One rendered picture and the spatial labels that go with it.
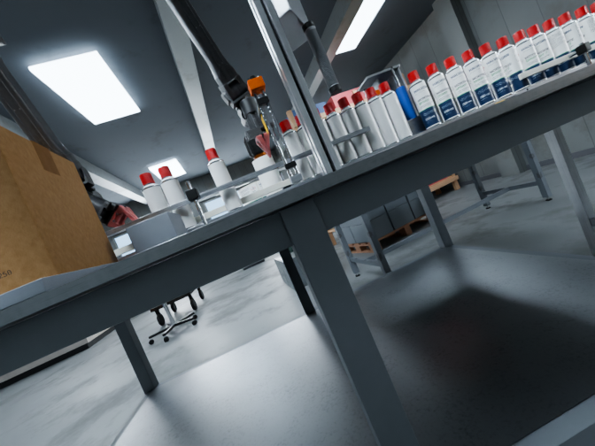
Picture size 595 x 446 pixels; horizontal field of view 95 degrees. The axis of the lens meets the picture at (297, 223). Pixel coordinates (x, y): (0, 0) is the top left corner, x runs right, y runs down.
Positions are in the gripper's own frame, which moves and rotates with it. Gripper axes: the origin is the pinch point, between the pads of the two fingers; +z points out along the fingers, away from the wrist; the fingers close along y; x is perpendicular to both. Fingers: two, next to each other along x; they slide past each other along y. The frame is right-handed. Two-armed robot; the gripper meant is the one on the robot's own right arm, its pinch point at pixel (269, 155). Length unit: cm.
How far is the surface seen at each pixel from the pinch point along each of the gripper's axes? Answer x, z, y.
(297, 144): 8.5, 2.1, -8.1
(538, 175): -122, 74, -238
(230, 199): 8.3, 10.4, 17.4
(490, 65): 9, 0, -84
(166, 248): 52, 20, 26
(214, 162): 8.4, -1.7, 17.5
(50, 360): -514, 97, 485
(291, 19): 21.0, -27.0, -17.0
